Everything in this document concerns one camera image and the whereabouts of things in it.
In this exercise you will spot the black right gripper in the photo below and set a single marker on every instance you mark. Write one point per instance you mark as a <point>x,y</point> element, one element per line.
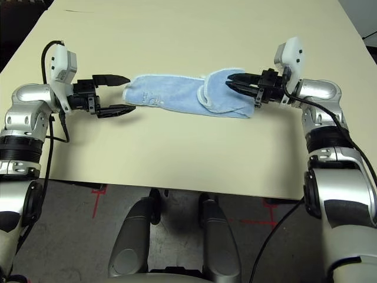
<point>271,88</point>

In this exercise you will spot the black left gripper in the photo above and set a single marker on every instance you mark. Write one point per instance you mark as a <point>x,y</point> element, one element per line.
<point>84,97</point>

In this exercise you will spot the light blue towel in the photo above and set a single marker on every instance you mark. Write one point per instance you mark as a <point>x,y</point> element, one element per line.
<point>171,94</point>

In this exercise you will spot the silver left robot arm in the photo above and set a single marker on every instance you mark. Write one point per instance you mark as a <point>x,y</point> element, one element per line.
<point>26,97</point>

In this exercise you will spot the black foam floor mat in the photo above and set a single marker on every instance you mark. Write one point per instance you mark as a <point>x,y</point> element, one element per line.
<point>14,29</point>

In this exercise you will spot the grey robot left leg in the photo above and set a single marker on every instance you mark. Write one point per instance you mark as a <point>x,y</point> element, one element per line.
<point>129,236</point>

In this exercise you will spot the grey robot leg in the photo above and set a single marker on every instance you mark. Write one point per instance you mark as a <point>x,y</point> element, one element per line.
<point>129,236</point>
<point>218,241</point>

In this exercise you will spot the grey robot right leg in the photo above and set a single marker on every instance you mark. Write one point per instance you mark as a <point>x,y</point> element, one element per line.
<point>218,241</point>

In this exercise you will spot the grey robot waist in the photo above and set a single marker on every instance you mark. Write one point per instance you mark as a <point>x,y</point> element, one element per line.
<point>147,280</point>

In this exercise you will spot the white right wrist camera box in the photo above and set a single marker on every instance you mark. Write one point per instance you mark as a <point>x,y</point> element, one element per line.
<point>294,53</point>

